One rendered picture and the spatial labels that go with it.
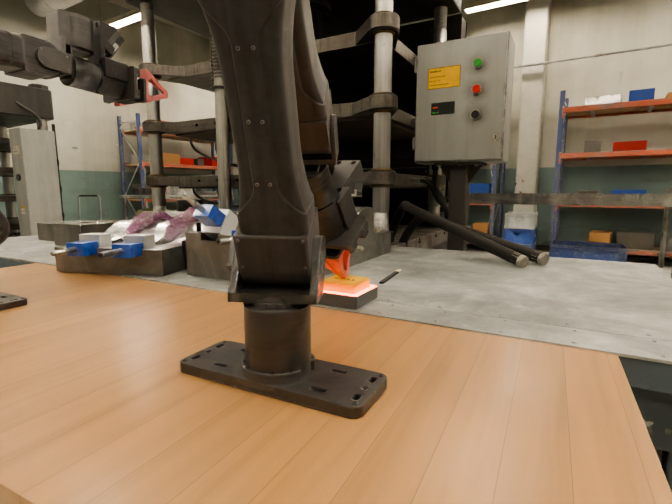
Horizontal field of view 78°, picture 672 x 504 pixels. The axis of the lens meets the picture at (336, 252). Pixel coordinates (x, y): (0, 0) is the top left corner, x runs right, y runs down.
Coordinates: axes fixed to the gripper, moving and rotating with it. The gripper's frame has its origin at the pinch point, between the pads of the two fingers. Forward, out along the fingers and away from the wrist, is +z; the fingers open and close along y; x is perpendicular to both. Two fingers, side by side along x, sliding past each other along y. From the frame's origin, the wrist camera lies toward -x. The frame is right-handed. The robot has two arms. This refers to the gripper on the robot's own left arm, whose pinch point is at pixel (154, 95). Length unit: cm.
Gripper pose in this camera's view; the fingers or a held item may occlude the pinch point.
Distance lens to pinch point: 109.9
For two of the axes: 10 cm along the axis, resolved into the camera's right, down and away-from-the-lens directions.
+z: 4.6, -0.9, 8.9
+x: -0.2, 9.9, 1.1
